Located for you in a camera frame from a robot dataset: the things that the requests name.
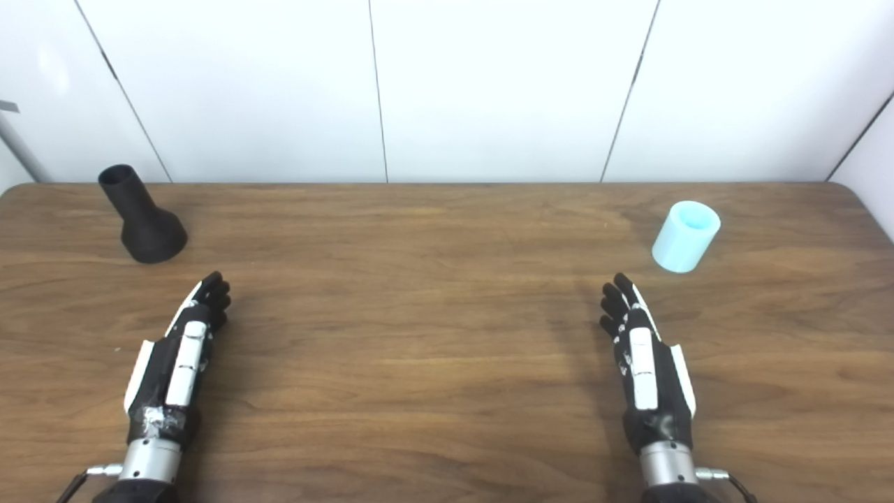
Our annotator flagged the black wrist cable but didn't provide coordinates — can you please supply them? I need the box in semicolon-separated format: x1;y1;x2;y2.
56;472;91;503
726;474;759;503

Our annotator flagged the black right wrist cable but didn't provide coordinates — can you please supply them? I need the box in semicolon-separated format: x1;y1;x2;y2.
726;474;759;503

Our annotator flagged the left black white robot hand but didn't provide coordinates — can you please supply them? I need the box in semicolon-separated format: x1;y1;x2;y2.
124;271;231;448

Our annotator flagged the black funnel nozzle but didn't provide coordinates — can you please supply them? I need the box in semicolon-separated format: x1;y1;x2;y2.
98;164;188;264

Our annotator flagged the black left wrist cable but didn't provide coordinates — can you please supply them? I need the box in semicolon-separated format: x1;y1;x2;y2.
56;472;91;503

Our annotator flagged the light blue cylinder cup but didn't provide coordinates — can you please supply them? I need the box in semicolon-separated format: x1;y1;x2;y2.
652;201;721;273

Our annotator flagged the grey wall corner strip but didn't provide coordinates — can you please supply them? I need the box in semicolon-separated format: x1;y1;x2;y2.
0;112;53;184

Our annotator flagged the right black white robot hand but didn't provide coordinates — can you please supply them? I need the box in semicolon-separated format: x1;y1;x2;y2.
599;272;698;455

